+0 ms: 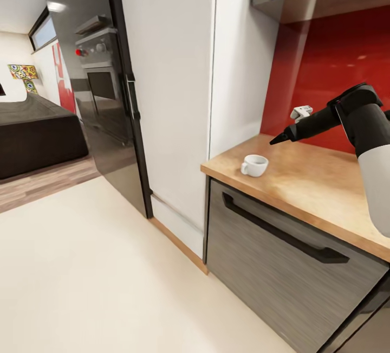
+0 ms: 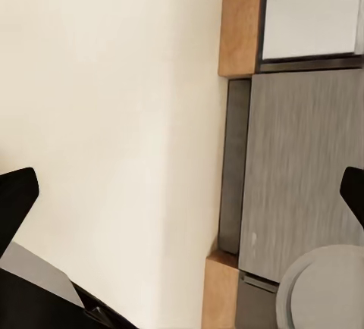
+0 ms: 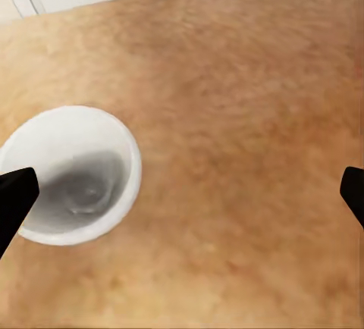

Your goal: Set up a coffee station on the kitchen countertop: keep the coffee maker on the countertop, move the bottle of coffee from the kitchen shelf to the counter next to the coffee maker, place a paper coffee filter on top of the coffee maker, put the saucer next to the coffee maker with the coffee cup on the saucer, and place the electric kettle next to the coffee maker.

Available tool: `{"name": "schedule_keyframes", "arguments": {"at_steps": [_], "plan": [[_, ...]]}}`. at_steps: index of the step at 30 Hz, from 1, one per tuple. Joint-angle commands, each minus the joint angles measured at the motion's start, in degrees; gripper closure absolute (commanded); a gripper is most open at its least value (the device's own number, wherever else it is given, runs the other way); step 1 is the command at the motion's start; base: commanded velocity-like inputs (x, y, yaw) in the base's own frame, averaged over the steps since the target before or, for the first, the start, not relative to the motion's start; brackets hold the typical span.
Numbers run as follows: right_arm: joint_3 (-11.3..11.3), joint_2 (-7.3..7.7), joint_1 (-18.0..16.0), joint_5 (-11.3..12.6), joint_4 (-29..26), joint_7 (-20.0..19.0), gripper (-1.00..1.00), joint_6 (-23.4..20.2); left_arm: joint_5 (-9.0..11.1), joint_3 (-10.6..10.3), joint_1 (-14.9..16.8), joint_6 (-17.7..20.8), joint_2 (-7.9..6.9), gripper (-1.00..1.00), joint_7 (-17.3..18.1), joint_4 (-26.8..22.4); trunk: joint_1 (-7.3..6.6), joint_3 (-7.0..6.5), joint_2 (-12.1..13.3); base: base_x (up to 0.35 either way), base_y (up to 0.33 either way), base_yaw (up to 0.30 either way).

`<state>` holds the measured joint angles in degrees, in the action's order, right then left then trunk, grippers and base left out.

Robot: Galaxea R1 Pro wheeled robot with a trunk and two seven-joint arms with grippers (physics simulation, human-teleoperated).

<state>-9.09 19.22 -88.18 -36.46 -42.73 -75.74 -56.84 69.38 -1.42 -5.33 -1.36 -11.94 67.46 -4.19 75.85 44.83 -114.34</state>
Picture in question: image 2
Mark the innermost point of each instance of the dishwasher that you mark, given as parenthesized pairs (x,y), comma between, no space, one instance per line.
(289,139)

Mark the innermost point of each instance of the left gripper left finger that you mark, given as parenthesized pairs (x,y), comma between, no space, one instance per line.
(18,192)

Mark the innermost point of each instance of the fridge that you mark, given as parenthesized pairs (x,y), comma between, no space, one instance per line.
(312,30)

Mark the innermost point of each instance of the cabinet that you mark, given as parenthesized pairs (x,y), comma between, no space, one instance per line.
(256,296)

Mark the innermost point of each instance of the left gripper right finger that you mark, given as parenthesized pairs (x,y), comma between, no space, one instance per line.
(352,190)

